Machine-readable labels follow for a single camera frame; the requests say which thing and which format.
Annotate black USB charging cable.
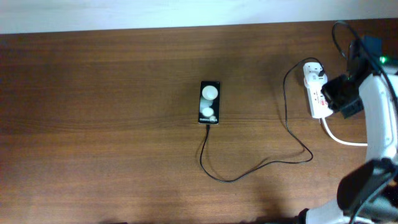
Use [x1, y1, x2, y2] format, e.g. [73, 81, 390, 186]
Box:
[199, 56, 326, 184]

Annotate black Samsung Galaxy smartphone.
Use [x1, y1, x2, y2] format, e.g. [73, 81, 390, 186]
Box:
[198, 81, 221, 125]

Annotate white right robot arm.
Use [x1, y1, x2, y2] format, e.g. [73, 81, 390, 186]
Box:
[297, 37, 397, 223]

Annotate black USB charger plug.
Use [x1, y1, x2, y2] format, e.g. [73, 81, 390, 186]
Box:
[318, 70, 325, 78]

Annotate white power strip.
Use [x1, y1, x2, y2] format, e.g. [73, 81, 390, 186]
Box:
[303, 62, 333, 119]

